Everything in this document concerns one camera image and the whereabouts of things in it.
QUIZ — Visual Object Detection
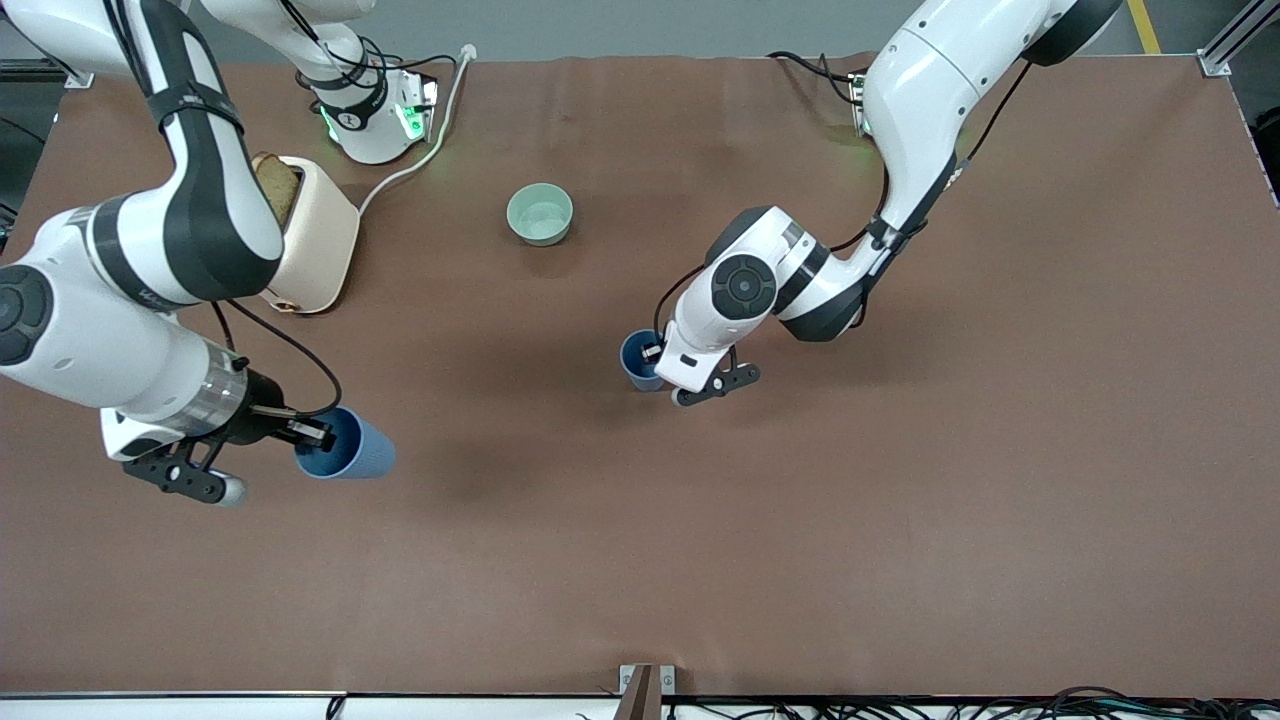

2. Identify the pale green bowl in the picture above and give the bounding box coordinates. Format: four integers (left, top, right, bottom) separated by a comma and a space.
506, 183, 575, 247

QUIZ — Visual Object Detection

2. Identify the black arm base cable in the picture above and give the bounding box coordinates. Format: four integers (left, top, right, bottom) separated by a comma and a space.
280, 0, 461, 101
766, 50, 869, 107

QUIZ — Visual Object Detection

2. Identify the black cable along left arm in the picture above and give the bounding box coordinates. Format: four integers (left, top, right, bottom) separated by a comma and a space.
828, 60, 1033, 253

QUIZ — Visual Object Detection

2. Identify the white two-slot toaster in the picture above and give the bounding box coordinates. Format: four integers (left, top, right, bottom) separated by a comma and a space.
255, 152, 362, 316

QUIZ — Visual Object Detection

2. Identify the brown table cover mat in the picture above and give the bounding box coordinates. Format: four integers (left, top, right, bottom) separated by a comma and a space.
0, 50, 1280, 699

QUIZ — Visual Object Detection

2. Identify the blue plastic cup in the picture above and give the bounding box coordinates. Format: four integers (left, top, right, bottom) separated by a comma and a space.
619, 329, 669, 393
294, 406, 397, 481

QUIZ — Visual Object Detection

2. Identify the black arm cable strap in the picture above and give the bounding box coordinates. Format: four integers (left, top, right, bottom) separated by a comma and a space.
148, 80, 247, 137

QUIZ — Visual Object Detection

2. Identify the metal table edge bracket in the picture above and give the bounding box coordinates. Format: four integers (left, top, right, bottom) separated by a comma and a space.
618, 664, 677, 720

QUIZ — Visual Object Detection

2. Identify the black left arm base cable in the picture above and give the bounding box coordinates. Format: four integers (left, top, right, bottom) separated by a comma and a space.
766, 50, 869, 107

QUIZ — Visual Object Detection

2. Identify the white toaster power cable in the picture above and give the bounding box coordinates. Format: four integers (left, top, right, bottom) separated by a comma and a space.
356, 44, 477, 217

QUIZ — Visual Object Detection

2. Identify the aluminium frame profile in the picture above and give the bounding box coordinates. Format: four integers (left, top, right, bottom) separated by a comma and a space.
1198, 0, 1280, 77

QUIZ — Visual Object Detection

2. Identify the black right arm base cable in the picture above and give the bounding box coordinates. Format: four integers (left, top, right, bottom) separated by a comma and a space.
280, 0, 461, 101

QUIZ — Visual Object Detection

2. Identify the brown toast slice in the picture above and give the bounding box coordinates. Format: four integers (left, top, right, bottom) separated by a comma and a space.
250, 152, 302, 227

